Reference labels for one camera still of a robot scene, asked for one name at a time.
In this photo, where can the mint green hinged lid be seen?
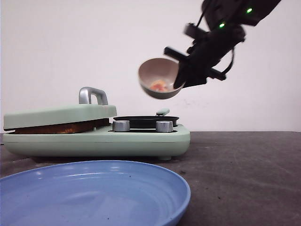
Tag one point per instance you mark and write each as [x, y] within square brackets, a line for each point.
[93, 105]

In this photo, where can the left silver control knob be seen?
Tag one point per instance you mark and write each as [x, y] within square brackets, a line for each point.
[121, 126]

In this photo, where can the orange shrimp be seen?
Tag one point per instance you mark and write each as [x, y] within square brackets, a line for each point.
[159, 86]

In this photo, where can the grey felt table mat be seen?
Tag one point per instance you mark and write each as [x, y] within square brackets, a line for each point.
[235, 178]

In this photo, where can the right silver control knob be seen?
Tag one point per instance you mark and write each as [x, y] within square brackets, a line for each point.
[164, 126]

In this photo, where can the silver control knob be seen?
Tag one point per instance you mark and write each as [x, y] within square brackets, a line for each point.
[164, 126]
[121, 126]

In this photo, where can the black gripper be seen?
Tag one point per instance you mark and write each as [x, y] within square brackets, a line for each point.
[206, 52]

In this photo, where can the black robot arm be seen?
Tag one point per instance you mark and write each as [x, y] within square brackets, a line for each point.
[225, 19]

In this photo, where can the black round frying pan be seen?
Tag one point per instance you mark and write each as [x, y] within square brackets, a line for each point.
[148, 122]

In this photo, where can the blue plastic plate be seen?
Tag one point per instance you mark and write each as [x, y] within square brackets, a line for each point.
[94, 193]

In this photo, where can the beige ceramic bowl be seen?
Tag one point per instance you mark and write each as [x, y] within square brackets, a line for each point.
[158, 69]

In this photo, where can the mint green breakfast maker base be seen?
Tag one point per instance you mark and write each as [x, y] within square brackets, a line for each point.
[100, 143]

